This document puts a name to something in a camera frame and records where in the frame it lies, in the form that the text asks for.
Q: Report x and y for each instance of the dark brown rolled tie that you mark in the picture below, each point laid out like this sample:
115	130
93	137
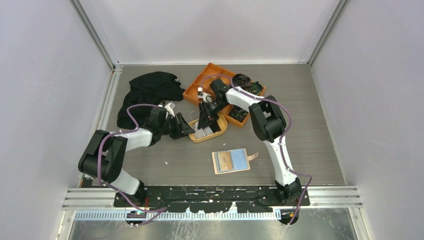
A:
241	80

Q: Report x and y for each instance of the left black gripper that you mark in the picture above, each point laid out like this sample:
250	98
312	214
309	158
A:
178	134

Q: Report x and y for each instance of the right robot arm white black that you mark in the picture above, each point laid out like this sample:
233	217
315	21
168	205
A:
269	126

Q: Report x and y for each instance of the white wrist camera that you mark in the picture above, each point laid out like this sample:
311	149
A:
204	96
170	108

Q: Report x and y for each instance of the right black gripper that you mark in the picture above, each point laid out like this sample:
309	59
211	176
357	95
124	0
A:
204	117

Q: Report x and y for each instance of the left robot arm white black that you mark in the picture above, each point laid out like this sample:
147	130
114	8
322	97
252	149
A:
104	155

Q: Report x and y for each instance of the aluminium front frame rail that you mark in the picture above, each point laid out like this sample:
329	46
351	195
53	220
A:
96	205

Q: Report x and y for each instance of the yellow credit card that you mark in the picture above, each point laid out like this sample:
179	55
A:
223	161

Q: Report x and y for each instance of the green yellow rolled tie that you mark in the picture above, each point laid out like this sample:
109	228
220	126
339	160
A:
238	113

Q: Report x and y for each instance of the orange oval tray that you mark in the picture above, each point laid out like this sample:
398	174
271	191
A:
218	129

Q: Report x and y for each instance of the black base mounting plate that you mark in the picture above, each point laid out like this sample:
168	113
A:
210	199

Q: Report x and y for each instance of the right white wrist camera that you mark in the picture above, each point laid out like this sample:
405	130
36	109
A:
204	96

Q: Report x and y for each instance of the green patterned rolled tie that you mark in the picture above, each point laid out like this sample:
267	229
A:
256	88

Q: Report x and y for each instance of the black cloth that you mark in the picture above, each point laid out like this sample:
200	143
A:
151	88

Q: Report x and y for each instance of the beige card holder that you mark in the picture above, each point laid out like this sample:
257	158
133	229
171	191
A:
240	160

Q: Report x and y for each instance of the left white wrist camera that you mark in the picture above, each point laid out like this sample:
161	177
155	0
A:
170	108

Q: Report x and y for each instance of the right credit card in tray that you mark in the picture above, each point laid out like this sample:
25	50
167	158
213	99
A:
201	133

